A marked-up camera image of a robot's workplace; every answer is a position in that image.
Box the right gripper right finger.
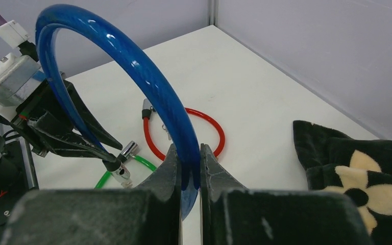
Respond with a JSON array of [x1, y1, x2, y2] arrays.
[[200, 144, 372, 244]]

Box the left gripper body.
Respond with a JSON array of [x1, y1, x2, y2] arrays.
[[11, 80, 81, 157]]

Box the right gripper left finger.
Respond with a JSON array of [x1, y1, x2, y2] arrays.
[[0, 145, 182, 244]]

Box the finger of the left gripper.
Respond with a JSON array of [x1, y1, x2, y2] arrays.
[[64, 81, 123, 150], [27, 111, 115, 162]]

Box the green cable lock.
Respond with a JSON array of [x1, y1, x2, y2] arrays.
[[94, 141, 157, 189]]

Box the red cable lock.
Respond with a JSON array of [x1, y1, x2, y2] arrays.
[[141, 99, 227, 162]]

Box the blue cable lock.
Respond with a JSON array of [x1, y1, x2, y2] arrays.
[[35, 4, 200, 218]]

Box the red cable lock keys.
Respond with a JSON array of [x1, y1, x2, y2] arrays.
[[162, 125, 172, 140]]

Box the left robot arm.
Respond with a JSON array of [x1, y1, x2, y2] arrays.
[[0, 40, 120, 237]]

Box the black floral blanket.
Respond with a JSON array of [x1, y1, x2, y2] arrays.
[[292, 120, 392, 244]]

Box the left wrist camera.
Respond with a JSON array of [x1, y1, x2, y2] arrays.
[[0, 20, 45, 121]]

